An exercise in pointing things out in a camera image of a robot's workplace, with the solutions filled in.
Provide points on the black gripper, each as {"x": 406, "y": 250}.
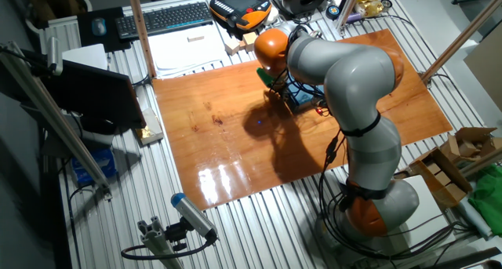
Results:
{"x": 276, "y": 85}

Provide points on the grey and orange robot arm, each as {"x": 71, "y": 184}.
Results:
{"x": 353, "y": 77}

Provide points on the blue-grey drawer case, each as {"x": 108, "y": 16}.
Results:
{"x": 304, "y": 96}

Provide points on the small red lit sensor board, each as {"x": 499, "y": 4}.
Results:
{"x": 319, "y": 111}

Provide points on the small wooden block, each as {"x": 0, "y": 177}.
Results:
{"x": 242, "y": 44}

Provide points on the large wooden block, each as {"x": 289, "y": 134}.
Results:
{"x": 249, "y": 39}

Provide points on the medium wooden block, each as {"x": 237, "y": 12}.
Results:
{"x": 232, "y": 47}

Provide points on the glossy wooden board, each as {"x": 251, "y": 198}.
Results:
{"x": 204, "y": 151}

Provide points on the black and orange teach pendant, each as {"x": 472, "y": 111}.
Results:
{"x": 239, "y": 6}

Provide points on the flat wooden strip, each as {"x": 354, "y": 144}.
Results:
{"x": 196, "y": 38}

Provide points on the white paper stack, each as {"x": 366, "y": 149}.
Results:
{"x": 184, "y": 55}

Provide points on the yellow bottle clutter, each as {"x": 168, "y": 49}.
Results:
{"x": 368, "y": 4}

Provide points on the small box with gold foil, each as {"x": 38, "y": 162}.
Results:
{"x": 151, "y": 128}

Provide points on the black keyboard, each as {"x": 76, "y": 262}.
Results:
{"x": 164, "y": 20}

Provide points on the black mouse pad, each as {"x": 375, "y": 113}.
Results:
{"x": 113, "y": 43}

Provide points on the brown cardboard box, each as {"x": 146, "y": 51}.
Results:
{"x": 439, "y": 179}

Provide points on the black monitor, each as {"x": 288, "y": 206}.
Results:
{"x": 94, "y": 92}

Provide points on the blue computer mouse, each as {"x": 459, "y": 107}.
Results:
{"x": 99, "y": 26}

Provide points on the open cardboard box with flaps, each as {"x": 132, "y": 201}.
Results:
{"x": 470, "y": 143}

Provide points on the white box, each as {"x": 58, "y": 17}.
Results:
{"x": 86, "y": 56}

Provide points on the blue tissue pack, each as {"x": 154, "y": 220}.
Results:
{"x": 96, "y": 167}

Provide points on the flat cardboard sheet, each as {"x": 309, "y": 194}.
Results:
{"x": 486, "y": 73}

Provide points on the long aluminium beam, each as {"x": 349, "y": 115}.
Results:
{"x": 59, "y": 124}

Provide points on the green cloth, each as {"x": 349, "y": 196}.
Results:
{"x": 488, "y": 206}

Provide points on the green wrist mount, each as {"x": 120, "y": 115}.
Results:
{"x": 264, "y": 76}

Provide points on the aluminium frame post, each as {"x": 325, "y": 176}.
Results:
{"x": 349, "y": 6}

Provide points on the silver camera with blue cap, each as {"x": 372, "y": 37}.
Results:
{"x": 194, "y": 216}

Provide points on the upright wooden frame post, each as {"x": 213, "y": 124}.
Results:
{"x": 141, "y": 33}

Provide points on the slanted wooden frame post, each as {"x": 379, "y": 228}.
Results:
{"x": 459, "y": 37}

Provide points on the aluminium camera mount profile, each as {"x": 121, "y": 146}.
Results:
{"x": 157, "y": 241}

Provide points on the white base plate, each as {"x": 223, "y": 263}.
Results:
{"x": 431, "y": 214}

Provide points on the silver camera on beam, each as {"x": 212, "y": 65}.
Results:
{"x": 54, "y": 55}

